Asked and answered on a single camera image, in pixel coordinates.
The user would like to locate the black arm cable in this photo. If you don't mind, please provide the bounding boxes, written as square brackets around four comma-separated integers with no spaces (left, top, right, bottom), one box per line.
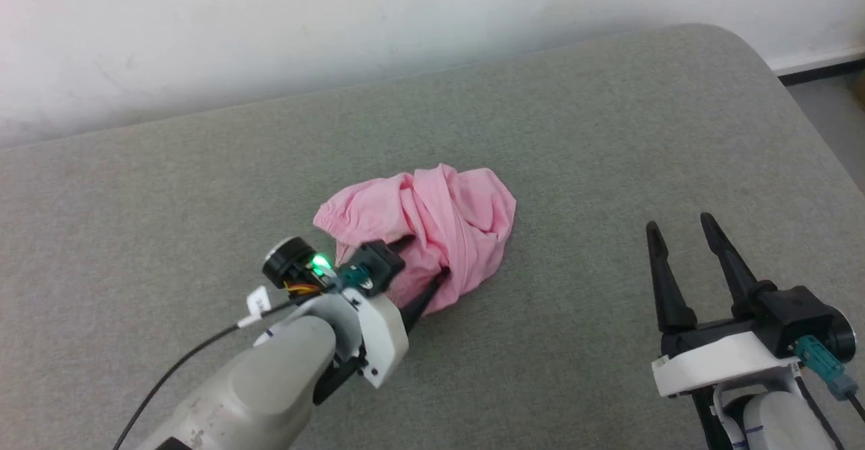
[795,334,865,425]
[112,264,372,450]

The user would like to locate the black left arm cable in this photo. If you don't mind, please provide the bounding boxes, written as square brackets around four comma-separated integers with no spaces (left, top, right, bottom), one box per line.
[112,264,372,450]

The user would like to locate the white wall baseboard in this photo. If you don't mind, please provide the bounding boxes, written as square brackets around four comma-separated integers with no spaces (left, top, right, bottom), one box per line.
[769,46,865,77]

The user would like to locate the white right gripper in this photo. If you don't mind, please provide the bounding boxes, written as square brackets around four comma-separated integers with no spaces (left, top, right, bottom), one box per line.
[645,211,802,399]

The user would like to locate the grey fabric sofa cushion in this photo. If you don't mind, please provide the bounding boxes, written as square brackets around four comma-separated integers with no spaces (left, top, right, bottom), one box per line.
[0,23,865,450]

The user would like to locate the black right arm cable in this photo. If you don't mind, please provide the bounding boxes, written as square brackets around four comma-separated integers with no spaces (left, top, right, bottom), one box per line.
[795,334,865,425]

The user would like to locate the pink cotton shorts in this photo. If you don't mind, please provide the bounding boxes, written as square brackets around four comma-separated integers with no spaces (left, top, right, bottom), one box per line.
[313,164,518,317]

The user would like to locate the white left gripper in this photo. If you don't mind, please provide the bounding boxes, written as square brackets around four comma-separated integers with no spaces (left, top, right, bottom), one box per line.
[297,235,451,405]

